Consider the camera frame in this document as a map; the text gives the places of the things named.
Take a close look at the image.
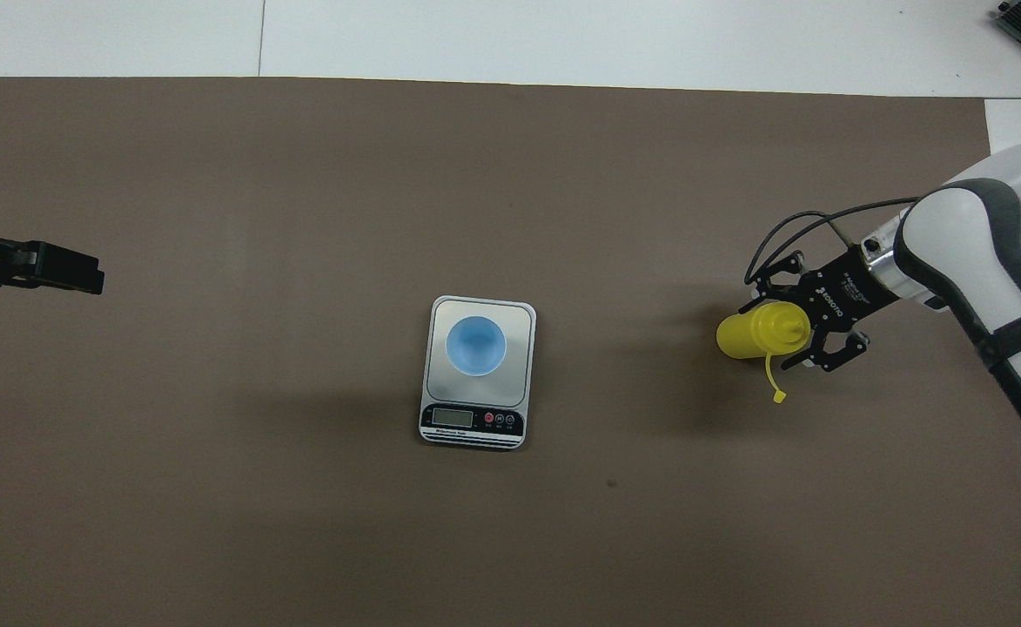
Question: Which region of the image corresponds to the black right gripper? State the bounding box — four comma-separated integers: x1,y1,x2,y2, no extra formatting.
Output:
740,246,899,374

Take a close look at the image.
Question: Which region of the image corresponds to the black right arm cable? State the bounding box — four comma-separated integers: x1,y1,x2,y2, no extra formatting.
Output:
743,199,922,285

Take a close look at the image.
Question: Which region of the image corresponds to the light blue paper cup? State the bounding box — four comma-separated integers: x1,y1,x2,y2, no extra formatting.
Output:
445,315,508,378

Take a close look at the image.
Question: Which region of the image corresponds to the silver digital kitchen scale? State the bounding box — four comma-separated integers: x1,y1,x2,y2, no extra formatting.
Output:
418,295,538,451

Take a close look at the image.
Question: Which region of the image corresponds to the yellow squeeze seasoning bottle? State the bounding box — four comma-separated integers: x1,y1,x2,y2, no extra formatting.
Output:
715,300,816,404

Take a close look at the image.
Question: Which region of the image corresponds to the brown table mat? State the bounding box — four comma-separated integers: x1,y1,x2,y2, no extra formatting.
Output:
0,77,1021,627

